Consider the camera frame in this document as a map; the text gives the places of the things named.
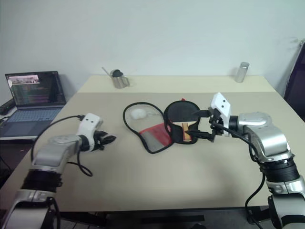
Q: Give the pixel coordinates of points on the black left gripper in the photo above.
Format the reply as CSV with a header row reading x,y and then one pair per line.
x,y
99,142

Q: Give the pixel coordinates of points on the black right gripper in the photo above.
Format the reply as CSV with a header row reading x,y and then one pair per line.
x,y
215,127

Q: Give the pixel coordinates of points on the black table tennis paddle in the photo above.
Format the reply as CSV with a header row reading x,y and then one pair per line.
x,y
178,112

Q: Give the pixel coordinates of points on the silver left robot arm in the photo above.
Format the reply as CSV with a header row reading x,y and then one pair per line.
x,y
54,148

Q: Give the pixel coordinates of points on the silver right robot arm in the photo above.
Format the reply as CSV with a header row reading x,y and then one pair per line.
x,y
267,136

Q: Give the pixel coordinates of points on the white table tennis ball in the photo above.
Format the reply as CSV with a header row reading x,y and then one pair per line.
x,y
138,113

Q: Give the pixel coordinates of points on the black red paddle case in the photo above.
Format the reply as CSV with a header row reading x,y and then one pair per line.
x,y
152,140

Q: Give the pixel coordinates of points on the black lump in cup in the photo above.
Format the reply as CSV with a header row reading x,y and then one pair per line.
x,y
117,73

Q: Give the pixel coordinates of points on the thin metal straw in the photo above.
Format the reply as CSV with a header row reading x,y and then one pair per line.
x,y
107,72

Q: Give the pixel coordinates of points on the steel cylinder bottle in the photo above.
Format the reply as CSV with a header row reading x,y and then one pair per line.
x,y
241,72

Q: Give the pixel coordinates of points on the grey open laptop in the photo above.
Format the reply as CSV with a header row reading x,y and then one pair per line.
x,y
31,114

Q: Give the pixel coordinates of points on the dark panel with pole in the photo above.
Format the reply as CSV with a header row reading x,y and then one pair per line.
x,y
297,83

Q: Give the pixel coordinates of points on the black device beside laptop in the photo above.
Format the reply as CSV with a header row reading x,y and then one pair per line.
x,y
6,107

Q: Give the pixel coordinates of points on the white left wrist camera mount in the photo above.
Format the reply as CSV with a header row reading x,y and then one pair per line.
x,y
89,124

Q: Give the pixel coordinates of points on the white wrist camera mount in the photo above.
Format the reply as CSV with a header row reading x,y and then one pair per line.
x,y
221,102
89,124

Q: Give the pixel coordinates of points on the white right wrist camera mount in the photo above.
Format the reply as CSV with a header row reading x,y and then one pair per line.
x,y
221,102

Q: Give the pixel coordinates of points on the black table frame beam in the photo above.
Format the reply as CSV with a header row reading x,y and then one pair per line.
x,y
143,218

